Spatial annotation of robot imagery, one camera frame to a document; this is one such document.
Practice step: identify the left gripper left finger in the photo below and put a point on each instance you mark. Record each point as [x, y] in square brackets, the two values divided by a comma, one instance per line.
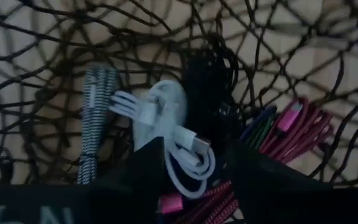
[145, 186]

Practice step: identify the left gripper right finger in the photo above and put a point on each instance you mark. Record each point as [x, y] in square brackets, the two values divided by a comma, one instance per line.
[259, 186]

